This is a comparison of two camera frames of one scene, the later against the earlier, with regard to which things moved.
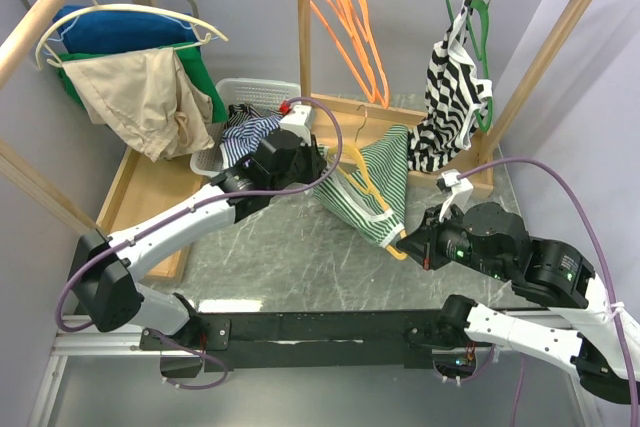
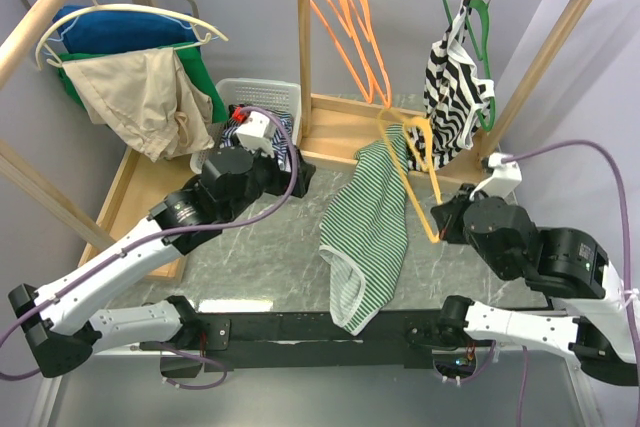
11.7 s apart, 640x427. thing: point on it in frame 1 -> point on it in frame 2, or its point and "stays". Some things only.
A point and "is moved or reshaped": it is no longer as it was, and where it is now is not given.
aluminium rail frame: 105,378 stays
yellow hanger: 352,159 -> 386,123
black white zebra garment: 457,89 stays
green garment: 190,53 stays
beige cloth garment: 146,98 stays
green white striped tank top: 365,192 is moved or reshaped
